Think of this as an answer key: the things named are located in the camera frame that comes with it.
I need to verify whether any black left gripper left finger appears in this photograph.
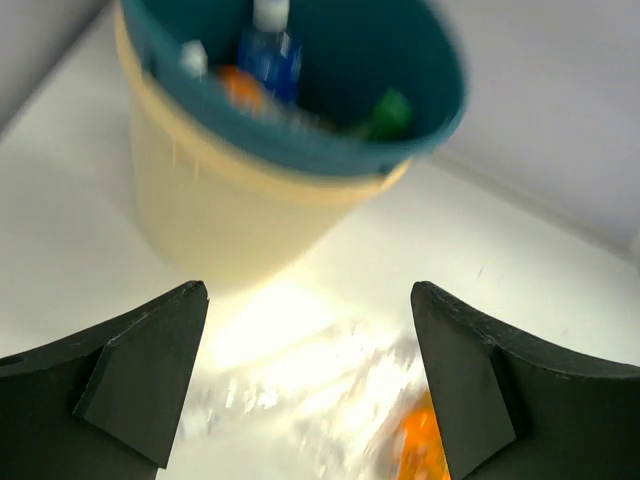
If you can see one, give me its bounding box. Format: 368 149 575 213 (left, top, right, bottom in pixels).
1 281 209 480

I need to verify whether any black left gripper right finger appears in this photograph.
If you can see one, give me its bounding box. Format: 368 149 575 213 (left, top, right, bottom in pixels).
411 282 639 479

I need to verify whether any green soda bottle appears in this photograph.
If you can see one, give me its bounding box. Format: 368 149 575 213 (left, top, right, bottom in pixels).
347 88 413 142

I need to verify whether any orange label drink bottle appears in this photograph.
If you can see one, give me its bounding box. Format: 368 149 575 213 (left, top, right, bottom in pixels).
217 63 336 134

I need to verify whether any yellow bottle dark blue label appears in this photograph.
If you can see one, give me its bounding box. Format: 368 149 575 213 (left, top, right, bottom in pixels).
179 40 208 80

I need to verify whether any large blue label water bottle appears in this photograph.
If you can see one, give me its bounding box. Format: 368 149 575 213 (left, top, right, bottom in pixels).
236 0 302 105

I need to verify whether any cream bin with teal rim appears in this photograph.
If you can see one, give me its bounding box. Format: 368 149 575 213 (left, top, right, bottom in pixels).
115 1 466 287

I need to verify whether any small orange juice bottle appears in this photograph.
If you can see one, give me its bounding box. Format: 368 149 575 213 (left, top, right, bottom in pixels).
390 390 451 480

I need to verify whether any clear unlabelled plastic bottle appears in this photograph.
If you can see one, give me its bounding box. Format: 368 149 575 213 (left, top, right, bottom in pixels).
176 325 342 443

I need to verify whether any clear crumpled bottle white cap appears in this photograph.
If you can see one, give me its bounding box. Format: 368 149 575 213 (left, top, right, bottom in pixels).
280 335 426 479

